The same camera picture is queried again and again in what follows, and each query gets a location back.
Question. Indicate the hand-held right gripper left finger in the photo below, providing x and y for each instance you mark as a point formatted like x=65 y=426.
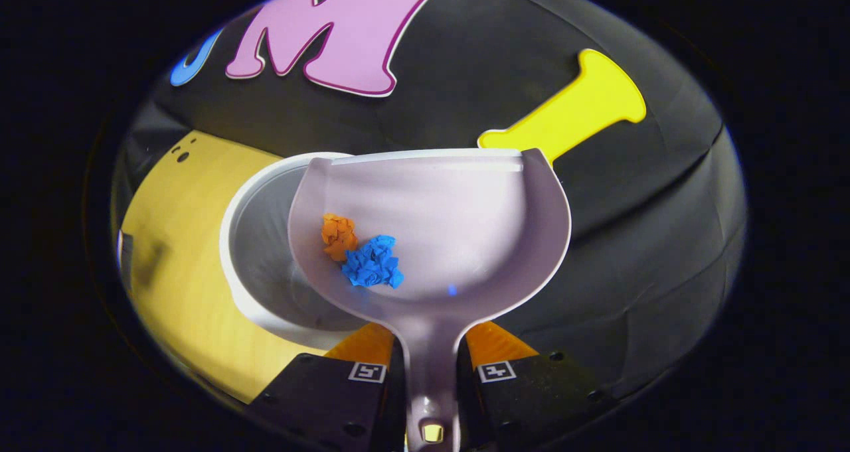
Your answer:
x=325 y=405

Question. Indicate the black backdrop cloth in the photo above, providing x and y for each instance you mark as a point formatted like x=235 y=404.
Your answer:
x=505 y=60

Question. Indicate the pink dustpan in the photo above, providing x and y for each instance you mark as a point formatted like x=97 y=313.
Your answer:
x=465 y=226

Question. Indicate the yellow wooden desktop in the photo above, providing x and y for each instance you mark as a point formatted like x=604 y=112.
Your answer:
x=179 y=259

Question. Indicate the blue paper scrap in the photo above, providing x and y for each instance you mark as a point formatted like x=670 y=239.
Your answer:
x=372 y=266

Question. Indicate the white ribbed garbage bin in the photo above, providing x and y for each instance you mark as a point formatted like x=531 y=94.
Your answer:
x=265 y=266

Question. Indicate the orange paper scrap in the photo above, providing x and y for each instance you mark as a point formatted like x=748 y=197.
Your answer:
x=339 y=236

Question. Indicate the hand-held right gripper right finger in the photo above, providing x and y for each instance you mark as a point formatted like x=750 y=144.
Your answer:
x=531 y=402

